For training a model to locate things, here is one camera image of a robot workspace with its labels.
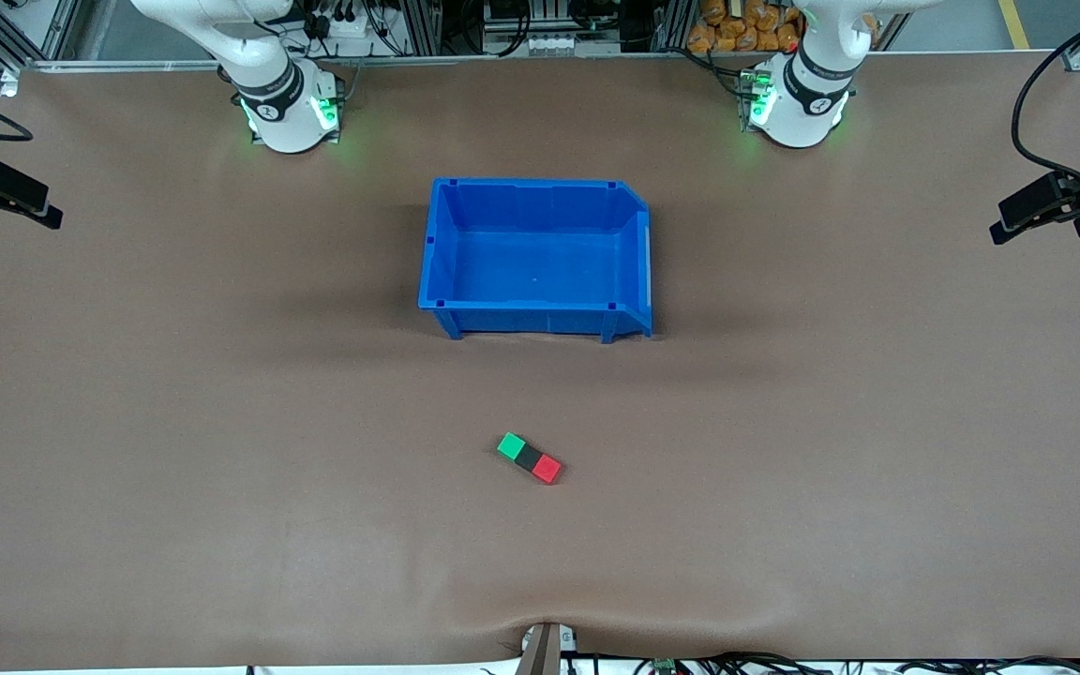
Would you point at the orange snack packets bag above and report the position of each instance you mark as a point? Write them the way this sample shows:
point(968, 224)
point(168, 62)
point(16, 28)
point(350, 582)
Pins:
point(746, 23)

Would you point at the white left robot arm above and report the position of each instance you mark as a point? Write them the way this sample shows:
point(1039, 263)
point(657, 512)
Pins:
point(798, 112)

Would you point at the green terminal connector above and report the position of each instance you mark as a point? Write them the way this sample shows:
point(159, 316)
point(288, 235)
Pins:
point(664, 667)

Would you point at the white plug strip with plugs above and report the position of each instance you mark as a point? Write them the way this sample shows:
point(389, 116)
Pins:
point(343, 21)

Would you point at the red cube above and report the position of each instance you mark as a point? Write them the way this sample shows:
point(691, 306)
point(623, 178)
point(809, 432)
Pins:
point(547, 469)

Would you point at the aluminium table edge rail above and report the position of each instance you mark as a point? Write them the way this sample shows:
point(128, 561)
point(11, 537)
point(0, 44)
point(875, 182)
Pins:
point(502, 60)

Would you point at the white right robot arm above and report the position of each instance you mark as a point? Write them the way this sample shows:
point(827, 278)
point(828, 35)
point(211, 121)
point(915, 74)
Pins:
point(287, 112)

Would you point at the black cube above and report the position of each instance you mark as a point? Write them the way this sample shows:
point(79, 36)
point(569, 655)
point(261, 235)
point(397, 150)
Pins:
point(530, 458)

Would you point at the brown camera mount post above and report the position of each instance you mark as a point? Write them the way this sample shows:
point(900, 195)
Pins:
point(545, 652)

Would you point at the blue plastic storage bin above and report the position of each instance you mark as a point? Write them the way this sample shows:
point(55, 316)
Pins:
point(540, 262)

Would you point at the white power strip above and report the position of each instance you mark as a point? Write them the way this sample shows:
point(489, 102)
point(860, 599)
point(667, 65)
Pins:
point(559, 43)

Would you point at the green cube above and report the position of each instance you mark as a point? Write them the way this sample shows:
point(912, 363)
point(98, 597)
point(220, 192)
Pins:
point(511, 446)

